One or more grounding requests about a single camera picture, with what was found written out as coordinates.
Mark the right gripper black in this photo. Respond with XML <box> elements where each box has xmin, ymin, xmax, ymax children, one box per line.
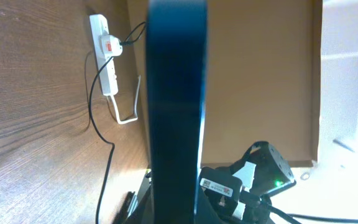
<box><xmin>112</xmin><ymin>169</ymin><xmax>276</xmax><ymax>224</ymax></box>

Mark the black charger cable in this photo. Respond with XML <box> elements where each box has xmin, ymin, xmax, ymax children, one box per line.
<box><xmin>88</xmin><ymin>21</ymin><xmax>147</xmax><ymax>224</ymax></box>

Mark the blue Galaxy smartphone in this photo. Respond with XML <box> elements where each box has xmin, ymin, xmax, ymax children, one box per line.
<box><xmin>145</xmin><ymin>1</ymin><xmax>208</xmax><ymax>223</ymax></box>

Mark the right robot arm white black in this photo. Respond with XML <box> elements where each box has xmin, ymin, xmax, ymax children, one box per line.
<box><xmin>125</xmin><ymin>138</ymin><xmax>296</xmax><ymax>223</ymax></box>

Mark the white charger plug adapter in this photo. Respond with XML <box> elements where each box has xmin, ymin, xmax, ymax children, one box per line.
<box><xmin>100</xmin><ymin>35</ymin><xmax>123</xmax><ymax>57</ymax></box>

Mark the white power strip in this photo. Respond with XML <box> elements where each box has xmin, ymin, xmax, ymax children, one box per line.
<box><xmin>89</xmin><ymin>14</ymin><xmax>118</xmax><ymax>96</ymax></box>

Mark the brown cardboard panel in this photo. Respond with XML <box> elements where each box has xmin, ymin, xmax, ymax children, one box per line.
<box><xmin>126</xmin><ymin>0</ymin><xmax>323</xmax><ymax>169</ymax></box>

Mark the white power strip cord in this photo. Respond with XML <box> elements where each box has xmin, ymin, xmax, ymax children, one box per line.
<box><xmin>106</xmin><ymin>74</ymin><xmax>142</xmax><ymax>125</ymax></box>

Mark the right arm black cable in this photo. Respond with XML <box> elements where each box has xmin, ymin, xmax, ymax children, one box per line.
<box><xmin>239</xmin><ymin>191</ymin><xmax>358</xmax><ymax>224</ymax></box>

